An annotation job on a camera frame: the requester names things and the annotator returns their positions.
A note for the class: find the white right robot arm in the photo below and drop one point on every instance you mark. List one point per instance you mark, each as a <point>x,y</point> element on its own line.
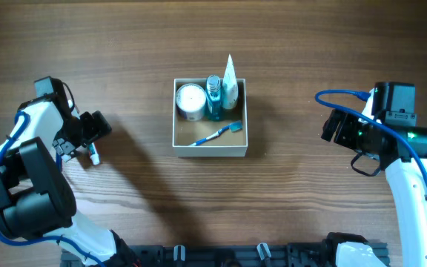
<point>386,130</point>

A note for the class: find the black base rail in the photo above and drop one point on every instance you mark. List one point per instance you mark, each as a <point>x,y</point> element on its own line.
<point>292,254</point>

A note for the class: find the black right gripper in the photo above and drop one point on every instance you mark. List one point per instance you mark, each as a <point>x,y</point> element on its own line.
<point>345,130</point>

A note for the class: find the teal mouthwash bottle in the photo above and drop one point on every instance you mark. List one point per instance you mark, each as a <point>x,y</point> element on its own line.
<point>214,97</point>

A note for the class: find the clear cotton bud jar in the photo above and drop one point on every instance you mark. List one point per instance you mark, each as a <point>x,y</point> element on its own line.
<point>190,101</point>

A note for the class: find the white cardboard box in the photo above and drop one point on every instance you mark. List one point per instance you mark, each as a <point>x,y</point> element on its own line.
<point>229,144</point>

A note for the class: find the white lotion tube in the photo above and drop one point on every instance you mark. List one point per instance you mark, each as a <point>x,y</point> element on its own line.
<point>230,86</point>

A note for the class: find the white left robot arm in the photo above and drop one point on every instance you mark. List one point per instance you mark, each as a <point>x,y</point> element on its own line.
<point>37,203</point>

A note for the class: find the blue white toothbrush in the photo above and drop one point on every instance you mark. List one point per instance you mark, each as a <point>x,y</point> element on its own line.
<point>232,127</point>

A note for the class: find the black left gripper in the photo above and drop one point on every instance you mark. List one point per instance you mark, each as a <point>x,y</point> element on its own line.
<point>88,130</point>

